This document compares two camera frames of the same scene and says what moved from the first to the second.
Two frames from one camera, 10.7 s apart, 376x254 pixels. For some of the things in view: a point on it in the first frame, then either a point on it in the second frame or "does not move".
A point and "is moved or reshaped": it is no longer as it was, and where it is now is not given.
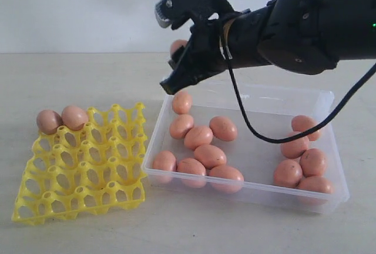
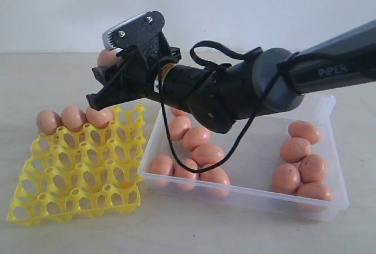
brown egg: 225,179 -> 215,183
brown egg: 180,125 does not move
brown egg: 74,117 does not move
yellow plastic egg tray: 99,167 does not move
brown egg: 177,44 -> 98,119
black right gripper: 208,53 -> 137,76
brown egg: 48,121 does not move
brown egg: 223,128 is moved or reshaped
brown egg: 198,136 does not move
